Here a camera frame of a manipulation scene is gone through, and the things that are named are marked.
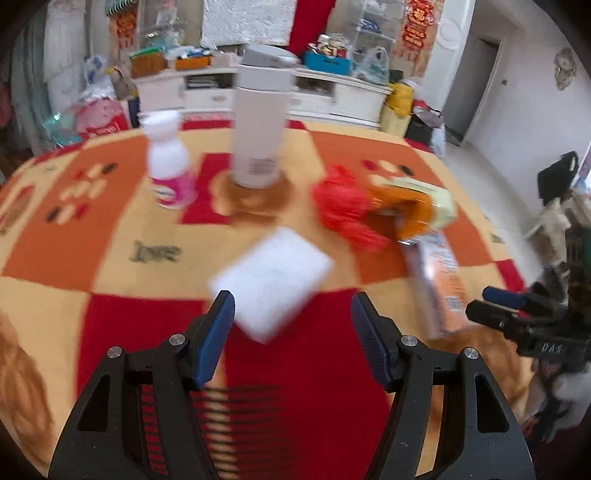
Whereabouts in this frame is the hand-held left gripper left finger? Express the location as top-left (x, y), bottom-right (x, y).
top-left (48, 290), bottom-right (236, 480)

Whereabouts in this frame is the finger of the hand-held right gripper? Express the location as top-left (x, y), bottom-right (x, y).
top-left (465, 299), bottom-right (550, 339)
top-left (482, 286), bottom-right (560, 320)

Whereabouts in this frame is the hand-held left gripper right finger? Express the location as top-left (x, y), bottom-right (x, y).
top-left (350, 292), bottom-right (536, 480)

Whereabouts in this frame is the person's right forearm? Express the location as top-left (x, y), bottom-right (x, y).
top-left (522, 364), bottom-right (591, 444)

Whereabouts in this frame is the orange snack packet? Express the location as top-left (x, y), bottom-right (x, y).
top-left (402, 231), bottom-right (469, 340)

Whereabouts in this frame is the yellow orange snack bag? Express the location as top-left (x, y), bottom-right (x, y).
top-left (367, 178), bottom-right (458, 243)

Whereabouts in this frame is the red plastic bag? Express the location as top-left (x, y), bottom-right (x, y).
top-left (311, 165), bottom-right (391, 252)

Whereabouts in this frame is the white bottle pink label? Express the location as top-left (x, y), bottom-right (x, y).
top-left (139, 111), bottom-right (197, 210)

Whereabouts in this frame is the black shopping bag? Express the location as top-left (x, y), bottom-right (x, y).
top-left (404, 108), bottom-right (444, 144)

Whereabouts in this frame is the cream paper bag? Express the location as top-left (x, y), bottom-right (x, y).
top-left (379, 104), bottom-right (411, 137)

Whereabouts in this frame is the white thermos bottle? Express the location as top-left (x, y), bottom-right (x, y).
top-left (231, 44), bottom-right (298, 190)

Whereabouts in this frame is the white TV cabinet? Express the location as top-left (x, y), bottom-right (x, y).
top-left (134, 65), bottom-right (393, 128)

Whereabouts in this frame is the translucent plastic bag green print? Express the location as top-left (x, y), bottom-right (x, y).
top-left (353, 46), bottom-right (391, 86)

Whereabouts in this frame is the red door decoration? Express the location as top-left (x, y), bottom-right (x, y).
top-left (399, 0), bottom-right (444, 77)

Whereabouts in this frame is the blue storage box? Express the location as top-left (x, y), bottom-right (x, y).
top-left (302, 50), bottom-right (354, 77)

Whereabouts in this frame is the white fluffy cloth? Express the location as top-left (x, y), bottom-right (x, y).
top-left (201, 0), bottom-right (298, 47)

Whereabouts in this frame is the red cloth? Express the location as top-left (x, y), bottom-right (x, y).
top-left (288, 0), bottom-right (337, 56)

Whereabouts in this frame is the gold wall ornament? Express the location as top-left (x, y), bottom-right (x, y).
top-left (554, 46), bottom-right (578, 90)

